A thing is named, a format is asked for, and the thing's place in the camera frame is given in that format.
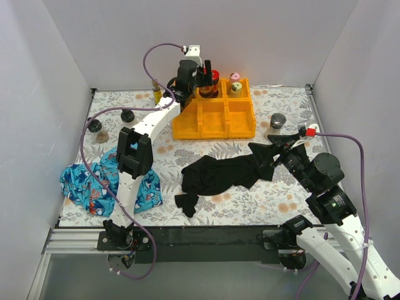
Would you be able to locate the small black-cap bottle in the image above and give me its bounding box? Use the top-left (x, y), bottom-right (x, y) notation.
top-left (87, 117), bottom-right (109, 144)

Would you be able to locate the black-cap white bottle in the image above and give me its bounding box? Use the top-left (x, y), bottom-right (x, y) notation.
top-left (120, 109), bottom-right (136, 124)

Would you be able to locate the orange six-compartment bin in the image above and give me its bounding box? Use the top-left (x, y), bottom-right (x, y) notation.
top-left (172, 78), bottom-right (256, 140)

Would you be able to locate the pink-lid spice shaker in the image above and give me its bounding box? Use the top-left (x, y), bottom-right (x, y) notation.
top-left (229, 72), bottom-right (241, 84)

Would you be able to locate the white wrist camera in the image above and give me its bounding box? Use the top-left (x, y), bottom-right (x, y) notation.
top-left (182, 45), bottom-right (203, 67)
top-left (297, 122), bottom-right (320, 138)

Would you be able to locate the red-lid sauce jar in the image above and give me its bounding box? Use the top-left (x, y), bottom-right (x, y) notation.
top-left (199, 69), bottom-right (219, 98)

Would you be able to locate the small yellow-label sauce bottle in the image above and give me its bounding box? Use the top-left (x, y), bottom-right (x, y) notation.
top-left (152, 80), bottom-right (163, 105)

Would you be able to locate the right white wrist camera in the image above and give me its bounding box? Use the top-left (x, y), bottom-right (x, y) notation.
top-left (297, 122), bottom-right (320, 138)

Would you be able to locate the blue shark-print cloth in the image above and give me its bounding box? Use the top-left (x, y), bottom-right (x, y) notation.
top-left (60, 147), bottom-right (163, 217)

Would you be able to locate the yellow-lid spice shaker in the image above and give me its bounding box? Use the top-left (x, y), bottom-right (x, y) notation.
top-left (229, 82), bottom-right (243, 98)

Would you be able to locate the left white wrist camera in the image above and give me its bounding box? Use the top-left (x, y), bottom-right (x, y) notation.
top-left (182, 45), bottom-right (203, 67)

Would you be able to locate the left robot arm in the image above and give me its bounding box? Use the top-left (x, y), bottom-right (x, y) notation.
top-left (103, 59), bottom-right (214, 250)

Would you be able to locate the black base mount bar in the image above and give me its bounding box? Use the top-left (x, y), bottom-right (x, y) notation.
top-left (97, 226), bottom-right (304, 264)

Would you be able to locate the black cloth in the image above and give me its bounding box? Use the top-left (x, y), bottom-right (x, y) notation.
top-left (174, 154), bottom-right (274, 218)

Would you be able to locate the grey-lid spice shaker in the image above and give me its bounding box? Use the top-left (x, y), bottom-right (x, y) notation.
top-left (264, 112), bottom-right (286, 139)

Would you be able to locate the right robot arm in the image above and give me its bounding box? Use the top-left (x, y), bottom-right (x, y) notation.
top-left (249, 128), bottom-right (399, 299)

